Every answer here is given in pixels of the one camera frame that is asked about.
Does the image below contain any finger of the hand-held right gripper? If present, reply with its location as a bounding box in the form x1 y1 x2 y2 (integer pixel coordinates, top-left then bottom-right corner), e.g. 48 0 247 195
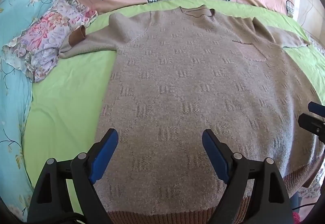
308 101 325 114
298 113 325 144

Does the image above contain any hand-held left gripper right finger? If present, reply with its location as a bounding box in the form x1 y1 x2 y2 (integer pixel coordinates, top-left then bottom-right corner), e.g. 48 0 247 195
202 129 294 224

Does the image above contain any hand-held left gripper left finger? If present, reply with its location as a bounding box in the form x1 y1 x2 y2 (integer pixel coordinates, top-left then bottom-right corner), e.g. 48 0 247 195
27 128 119 224

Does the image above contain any beige knit sweater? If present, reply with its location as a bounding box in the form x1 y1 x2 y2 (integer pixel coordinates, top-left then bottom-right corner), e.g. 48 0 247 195
59 5 323 217

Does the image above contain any green bed sheet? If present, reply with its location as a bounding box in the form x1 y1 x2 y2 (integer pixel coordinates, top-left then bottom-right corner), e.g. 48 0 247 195
22 0 325 214

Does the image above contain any floral ruffled pillow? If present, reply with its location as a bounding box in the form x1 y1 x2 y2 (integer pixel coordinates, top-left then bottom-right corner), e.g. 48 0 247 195
2 0 98 83

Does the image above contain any black cable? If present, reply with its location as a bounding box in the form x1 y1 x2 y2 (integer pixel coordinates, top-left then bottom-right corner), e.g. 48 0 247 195
292 202 316 211

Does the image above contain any thin wall cable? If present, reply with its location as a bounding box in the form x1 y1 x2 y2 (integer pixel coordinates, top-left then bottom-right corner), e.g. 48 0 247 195
303 0 313 27

